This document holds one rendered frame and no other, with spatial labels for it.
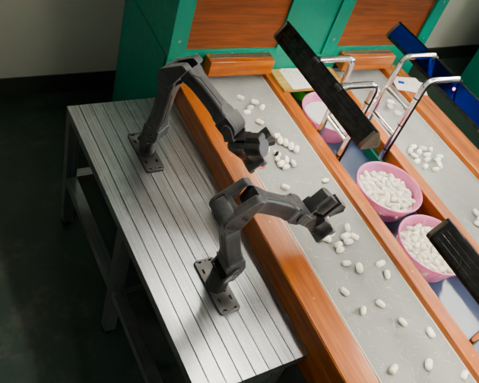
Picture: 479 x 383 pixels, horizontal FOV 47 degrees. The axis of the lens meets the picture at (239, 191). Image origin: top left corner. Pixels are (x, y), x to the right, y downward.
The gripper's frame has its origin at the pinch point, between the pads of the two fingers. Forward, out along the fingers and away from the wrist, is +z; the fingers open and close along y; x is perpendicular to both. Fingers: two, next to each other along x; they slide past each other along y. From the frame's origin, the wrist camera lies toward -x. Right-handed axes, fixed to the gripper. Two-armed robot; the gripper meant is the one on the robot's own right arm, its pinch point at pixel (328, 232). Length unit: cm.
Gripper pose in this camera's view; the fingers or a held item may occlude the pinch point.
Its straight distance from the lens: 181.5
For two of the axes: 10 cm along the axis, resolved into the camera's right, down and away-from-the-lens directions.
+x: -7.6, 6.1, 2.3
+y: -4.1, -7.3, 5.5
